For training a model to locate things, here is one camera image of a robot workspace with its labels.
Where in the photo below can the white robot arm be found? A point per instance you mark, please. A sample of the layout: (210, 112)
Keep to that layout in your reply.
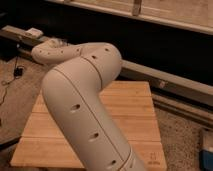
(71, 93)

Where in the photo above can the wooden board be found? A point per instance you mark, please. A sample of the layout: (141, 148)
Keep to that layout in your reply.
(130, 104)

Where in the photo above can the black power adapter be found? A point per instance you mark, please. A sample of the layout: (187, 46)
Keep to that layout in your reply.
(18, 72)

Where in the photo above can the small white box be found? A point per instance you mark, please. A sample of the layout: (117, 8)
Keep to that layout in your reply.
(36, 33)

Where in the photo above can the wooden shelf edge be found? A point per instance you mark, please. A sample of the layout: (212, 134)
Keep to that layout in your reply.
(194, 15)

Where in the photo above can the blue box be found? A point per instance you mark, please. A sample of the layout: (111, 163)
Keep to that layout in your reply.
(206, 151)

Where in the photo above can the long grey metal rail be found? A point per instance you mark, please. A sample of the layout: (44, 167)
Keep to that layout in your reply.
(166, 81)

